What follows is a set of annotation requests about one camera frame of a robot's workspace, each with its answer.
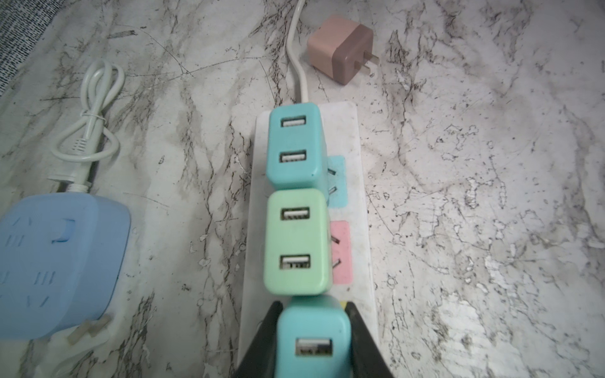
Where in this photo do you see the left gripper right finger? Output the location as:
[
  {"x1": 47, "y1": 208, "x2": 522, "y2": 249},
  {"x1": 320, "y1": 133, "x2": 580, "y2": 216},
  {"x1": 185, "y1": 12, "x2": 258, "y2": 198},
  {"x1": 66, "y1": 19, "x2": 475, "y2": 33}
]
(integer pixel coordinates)
[{"x1": 344, "y1": 302, "x2": 394, "y2": 378}]

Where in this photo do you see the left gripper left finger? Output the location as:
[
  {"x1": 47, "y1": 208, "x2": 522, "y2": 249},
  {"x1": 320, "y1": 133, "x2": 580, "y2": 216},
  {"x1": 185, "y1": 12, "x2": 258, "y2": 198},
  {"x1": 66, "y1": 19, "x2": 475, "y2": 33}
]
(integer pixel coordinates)
[{"x1": 233, "y1": 301, "x2": 283, "y2": 378}]

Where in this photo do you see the teal plug cube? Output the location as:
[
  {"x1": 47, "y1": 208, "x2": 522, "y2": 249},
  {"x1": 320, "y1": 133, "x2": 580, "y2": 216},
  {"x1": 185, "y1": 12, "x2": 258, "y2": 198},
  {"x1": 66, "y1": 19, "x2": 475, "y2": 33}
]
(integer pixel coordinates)
[
  {"x1": 266, "y1": 102, "x2": 329, "y2": 196},
  {"x1": 274, "y1": 295, "x2": 352, "y2": 377}
]

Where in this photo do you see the long white power strip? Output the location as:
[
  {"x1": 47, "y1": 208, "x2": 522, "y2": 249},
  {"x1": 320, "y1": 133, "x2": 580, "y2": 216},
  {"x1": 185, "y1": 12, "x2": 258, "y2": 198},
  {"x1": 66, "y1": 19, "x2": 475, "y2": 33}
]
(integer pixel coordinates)
[{"x1": 237, "y1": 102, "x2": 380, "y2": 362}]

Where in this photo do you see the green plug cube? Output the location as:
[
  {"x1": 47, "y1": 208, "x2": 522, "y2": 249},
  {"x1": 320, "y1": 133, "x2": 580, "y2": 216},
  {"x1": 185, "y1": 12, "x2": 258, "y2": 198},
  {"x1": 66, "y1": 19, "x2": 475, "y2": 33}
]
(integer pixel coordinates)
[{"x1": 263, "y1": 188, "x2": 332, "y2": 296}]

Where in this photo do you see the pink plug cube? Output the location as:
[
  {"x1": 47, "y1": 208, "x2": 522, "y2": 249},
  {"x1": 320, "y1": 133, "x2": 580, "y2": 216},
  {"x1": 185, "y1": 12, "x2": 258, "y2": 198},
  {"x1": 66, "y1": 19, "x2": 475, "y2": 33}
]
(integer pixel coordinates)
[{"x1": 307, "y1": 15, "x2": 380, "y2": 85}]

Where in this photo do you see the blue square power strip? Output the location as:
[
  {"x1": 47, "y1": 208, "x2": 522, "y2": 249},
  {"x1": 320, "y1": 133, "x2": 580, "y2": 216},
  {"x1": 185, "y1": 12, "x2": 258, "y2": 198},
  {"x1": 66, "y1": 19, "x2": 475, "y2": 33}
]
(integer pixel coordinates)
[{"x1": 1, "y1": 192, "x2": 131, "y2": 340}]

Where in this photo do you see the blue strip white cable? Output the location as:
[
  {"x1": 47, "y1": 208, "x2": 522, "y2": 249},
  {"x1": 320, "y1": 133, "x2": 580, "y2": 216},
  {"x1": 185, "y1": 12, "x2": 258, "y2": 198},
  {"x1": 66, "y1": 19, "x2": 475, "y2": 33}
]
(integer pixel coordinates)
[{"x1": 46, "y1": 58, "x2": 126, "y2": 192}]

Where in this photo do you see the long strip white cable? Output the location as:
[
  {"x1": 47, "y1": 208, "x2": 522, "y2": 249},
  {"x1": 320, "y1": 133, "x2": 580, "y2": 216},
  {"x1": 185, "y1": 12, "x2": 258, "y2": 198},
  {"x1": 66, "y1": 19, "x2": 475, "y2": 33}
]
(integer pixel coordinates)
[{"x1": 284, "y1": 0, "x2": 310, "y2": 105}]

